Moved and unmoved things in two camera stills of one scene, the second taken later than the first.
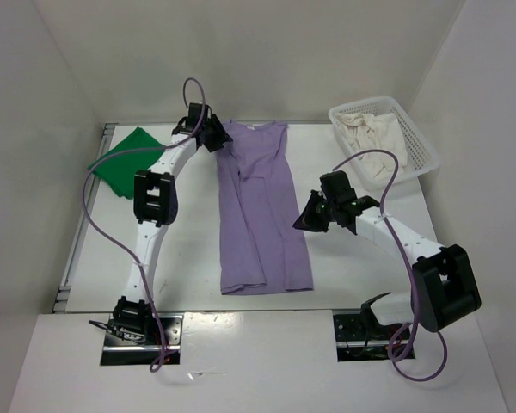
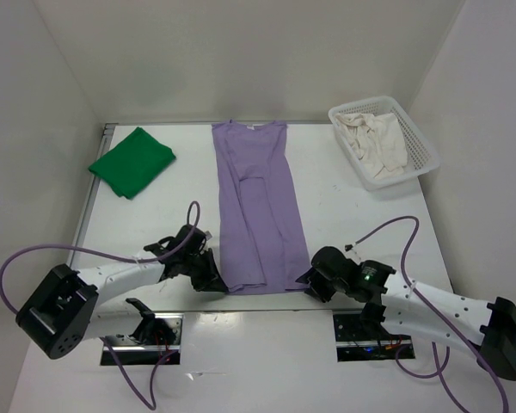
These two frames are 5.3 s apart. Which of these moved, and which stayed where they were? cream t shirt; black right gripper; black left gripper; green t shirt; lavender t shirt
Moved: black left gripper; black right gripper
Stayed: cream t shirt; lavender t shirt; green t shirt
